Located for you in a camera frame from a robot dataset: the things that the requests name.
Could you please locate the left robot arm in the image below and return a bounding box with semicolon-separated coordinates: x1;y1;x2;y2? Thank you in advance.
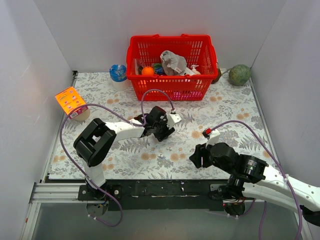
73;106;182;200

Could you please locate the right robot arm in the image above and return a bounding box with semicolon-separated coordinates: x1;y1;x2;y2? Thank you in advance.
189;142;320;226

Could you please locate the floral patterned table mat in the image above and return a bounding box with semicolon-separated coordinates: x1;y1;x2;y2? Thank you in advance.
47;67;279;180

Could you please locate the orange fruit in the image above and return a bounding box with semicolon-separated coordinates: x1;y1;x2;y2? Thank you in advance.
141;66;155;77

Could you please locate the green blue item in basket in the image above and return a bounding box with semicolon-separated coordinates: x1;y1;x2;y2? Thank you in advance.
152;63;166;76

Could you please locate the white pump bottle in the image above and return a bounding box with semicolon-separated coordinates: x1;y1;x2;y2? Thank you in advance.
184;65;201;76

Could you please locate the crumpled grey plastic bag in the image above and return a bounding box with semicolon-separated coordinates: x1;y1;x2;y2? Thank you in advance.
160;50;187;76

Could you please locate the red plastic shopping basket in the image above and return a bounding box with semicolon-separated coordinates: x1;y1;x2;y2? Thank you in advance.
126;34;219;101

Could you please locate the brown object behind basket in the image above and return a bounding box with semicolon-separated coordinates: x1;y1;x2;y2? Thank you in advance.
210;62;223;85

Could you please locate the blue lidded white cup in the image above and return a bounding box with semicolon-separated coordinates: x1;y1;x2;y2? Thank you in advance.
109;64;129;91

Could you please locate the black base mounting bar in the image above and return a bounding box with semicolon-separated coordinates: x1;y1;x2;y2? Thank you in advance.
77;172;246;216

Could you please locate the beige round container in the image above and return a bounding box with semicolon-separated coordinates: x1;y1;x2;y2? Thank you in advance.
70;108;91;122

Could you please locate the green melon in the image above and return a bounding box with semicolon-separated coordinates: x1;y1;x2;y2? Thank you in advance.
228;64;251;86

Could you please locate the orange snack box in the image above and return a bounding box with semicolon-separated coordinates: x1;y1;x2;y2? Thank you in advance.
55;86;88;118

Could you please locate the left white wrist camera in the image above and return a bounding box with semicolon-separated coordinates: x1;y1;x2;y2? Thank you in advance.
167;108;182;129

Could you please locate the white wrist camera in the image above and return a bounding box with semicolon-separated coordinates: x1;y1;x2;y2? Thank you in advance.
202;128;221;147
167;108;182;129

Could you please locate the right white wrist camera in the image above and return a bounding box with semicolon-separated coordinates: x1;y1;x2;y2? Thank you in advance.
202;128;221;147

